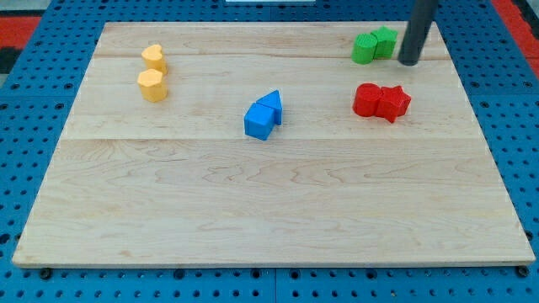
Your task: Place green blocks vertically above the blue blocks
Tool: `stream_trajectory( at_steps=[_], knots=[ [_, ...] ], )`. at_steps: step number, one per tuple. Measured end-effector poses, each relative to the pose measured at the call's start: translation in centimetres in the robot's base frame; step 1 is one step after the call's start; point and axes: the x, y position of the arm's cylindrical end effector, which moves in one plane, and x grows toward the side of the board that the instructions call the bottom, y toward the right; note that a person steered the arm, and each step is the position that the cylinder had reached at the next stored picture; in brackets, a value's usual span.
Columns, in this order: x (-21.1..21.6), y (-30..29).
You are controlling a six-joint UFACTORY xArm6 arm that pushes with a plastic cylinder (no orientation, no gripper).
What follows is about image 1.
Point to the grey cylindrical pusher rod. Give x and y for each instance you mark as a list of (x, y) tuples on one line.
[(418, 27)]

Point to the light wooden board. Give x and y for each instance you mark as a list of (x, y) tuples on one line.
[(178, 184)]

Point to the blue cube block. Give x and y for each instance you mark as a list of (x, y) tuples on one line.
[(259, 121)]

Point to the green cylinder block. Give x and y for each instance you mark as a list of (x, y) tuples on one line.
[(364, 49)]

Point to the red star block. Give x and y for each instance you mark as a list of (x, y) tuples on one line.
[(393, 103)]

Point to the yellow heart block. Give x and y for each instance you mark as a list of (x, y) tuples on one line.
[(154, 58)]

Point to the blue triangle block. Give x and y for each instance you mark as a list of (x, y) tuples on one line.
[(273, 101)]

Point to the green star block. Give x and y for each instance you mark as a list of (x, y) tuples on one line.
[(386, 40)]

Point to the red cylinder block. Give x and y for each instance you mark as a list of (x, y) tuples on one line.
[(367, 97)]

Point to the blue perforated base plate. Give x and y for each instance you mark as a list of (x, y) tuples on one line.
[(41, 88)]

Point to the yellow hexagon block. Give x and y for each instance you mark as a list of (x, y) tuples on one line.
[(152, 85)]

